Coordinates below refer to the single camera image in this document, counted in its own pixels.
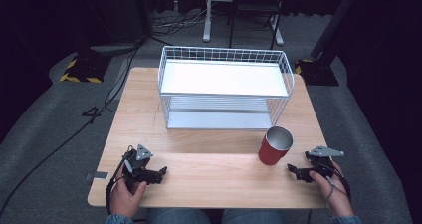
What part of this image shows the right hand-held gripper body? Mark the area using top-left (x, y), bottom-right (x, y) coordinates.
top-left (304, 145), bottom-right (345, 179)

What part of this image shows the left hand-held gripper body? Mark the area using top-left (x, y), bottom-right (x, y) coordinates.
top-left (121, 143), bottom-right (159, 186)

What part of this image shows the red metal cup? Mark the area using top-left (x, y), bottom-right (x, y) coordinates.
top-left (258, 125), bottom-right (295, 166)

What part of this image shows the white wire shelf rack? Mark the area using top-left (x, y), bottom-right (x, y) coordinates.
top-left (157, 45), bottom-right (296, 131)

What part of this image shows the person's right hand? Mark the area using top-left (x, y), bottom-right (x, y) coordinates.
top-left (309, 160), bottom-right (355, 218)

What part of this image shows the person's left hand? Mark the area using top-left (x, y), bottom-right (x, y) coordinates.
top-left (109, 163), bottom-right (148, 219)

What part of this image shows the person's left leg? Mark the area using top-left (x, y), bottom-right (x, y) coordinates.
top-left (146, 208), bottom-right (212, 224)

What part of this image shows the person's leg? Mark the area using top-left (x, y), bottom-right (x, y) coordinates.
top-left (221, 208), bottom-right (287, 224)
top-left (146, 208), bottom-right (212, 224)

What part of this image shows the person's right leg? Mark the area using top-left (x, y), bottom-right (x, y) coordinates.
top-left (221, 208), bottom-right (287, 224)

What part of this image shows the black stand base hazard tape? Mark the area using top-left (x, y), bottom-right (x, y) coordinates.
top-left (59, 51), bottom-right (112, 85)
top-left (294, 58), bottom-right (340, 88)

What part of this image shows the white desk leg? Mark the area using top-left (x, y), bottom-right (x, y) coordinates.
top-left (202, 0), bottom-right (237, 43)
top-left (269, 14), bottom-right (286, 47)

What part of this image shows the black slanted stand pole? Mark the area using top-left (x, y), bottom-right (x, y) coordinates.
top-left (310, 0), bottom-right (364, 60)

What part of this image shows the black metal chair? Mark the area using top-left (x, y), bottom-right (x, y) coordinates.
top-left (227, 0), bottom-right (287, 51)

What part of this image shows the right hand-held gripper cable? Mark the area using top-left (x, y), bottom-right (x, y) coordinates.
top-left (317, 162), bottom-right (352, 218)

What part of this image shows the hand-held gripper cable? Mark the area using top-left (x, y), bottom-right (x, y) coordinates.
top-left (105, 145), bottom-right (134, 216)
top-left (317, 162), bottom-right (352, 218)

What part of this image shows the left hand-held gripper cable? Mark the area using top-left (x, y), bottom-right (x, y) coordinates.
top-left (105, 145), bottom-right (134, 216)

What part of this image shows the long black floor cable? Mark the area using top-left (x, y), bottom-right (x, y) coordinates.
top-left (0, 41), bottom-right (144, 216)

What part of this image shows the bundle of floor cables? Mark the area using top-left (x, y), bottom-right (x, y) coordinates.
top-left (150, 3), bottom-right (213, 38)

